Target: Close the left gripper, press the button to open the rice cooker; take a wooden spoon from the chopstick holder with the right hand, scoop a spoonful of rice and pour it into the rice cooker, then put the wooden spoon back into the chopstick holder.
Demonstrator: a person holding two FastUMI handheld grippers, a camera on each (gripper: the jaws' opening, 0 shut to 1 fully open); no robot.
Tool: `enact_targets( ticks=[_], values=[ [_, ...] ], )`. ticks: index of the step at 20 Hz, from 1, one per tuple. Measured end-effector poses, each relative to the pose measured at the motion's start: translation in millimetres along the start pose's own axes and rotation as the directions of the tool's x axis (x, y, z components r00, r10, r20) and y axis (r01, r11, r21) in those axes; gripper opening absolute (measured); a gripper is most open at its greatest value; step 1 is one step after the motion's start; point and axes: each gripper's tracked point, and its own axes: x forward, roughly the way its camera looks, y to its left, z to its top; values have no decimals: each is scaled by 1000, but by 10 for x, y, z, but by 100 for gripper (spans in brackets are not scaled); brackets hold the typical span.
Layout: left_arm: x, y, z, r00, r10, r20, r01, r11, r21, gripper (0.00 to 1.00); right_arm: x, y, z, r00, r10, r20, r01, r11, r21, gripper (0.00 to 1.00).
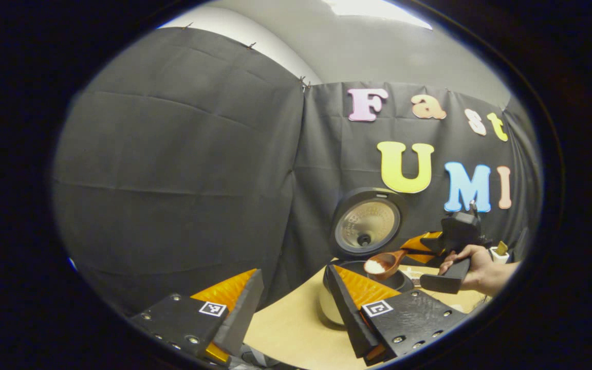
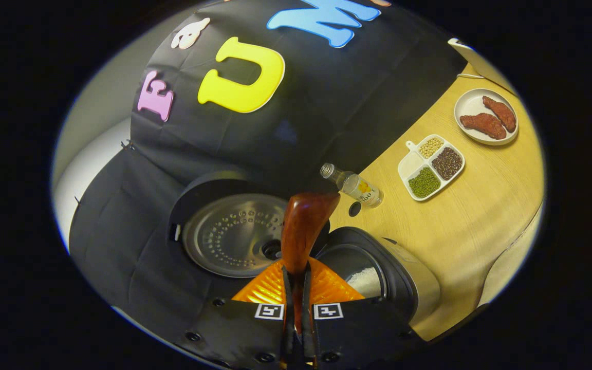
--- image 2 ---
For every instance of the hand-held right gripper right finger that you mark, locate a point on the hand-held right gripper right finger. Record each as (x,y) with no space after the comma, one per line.
(308,334)

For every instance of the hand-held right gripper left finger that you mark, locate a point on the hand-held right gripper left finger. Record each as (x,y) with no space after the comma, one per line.
(288,334)

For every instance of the brown wooden spoon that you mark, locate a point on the brown wooden spoon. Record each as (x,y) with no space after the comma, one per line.
(303,226)

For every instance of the grey rice cooker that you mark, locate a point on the grey rice cooker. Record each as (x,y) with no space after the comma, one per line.
(234,236)

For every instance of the clear rice container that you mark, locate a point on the clear rice container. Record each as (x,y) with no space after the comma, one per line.
(512,267)

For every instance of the small clear glass bottle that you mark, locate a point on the small clear glass bottle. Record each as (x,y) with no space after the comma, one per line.
(360,187)

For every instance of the white divided bean dish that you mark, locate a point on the white divided bean dish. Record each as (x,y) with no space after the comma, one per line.
(408,165)

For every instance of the red meat piece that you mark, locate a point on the red meat piece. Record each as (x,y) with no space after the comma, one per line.
(483,125)
(501,113)

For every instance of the round white plate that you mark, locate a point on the round white plate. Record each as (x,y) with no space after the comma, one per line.
(473,105)

